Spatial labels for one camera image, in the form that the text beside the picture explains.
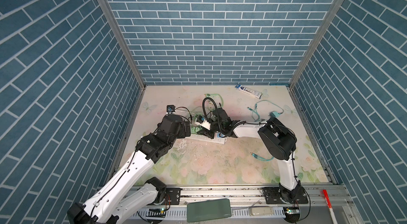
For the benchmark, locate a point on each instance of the blue white toothpaste box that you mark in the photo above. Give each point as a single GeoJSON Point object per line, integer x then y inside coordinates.
{"type": "Point", "coordinates": [249, 91]}

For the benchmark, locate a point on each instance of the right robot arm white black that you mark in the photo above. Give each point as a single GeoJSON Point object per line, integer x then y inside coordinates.
{"type": "Point", "coordinates": [279, 140]}

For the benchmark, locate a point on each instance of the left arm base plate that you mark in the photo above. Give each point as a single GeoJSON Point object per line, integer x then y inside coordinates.
{"type": "Point", "coordinates": [171, 194]}

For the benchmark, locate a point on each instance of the red white pen right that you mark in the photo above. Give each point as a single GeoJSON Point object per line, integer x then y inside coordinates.
{"type": "Point", "coordinates": [330, 208]}

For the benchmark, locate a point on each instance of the green rectangular pad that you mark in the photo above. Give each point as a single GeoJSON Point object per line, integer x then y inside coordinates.
{"type": "Point", "coordinates": [208, 210]}

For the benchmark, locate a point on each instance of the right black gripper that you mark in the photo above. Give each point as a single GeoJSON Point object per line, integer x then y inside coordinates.
{"type": "Point", "coordinates": [206, 132]}

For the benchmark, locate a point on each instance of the teal charger with cable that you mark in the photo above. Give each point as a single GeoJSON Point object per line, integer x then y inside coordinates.
{"type": "Point", "coordinates": [264, 109]}

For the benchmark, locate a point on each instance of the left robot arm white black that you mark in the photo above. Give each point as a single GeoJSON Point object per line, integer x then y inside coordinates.
{"type": "Point", "coordinates": [111, 204]}

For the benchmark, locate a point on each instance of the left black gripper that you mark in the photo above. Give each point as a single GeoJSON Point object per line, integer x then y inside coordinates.
{"type": "Point", "coordinates": [183, 133]}

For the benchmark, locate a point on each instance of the white power strip coloured sockets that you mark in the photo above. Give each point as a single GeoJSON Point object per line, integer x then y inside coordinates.
{"type": "Point", "coordinates": [218, 138]}

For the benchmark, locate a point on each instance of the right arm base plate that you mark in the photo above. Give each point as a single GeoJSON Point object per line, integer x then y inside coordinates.
{"type": "Point", "coordinates": [280, 195]}

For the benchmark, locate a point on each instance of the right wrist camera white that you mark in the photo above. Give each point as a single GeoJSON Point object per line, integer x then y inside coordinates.
{"type": "Point", "coordinates": [202, 122]}

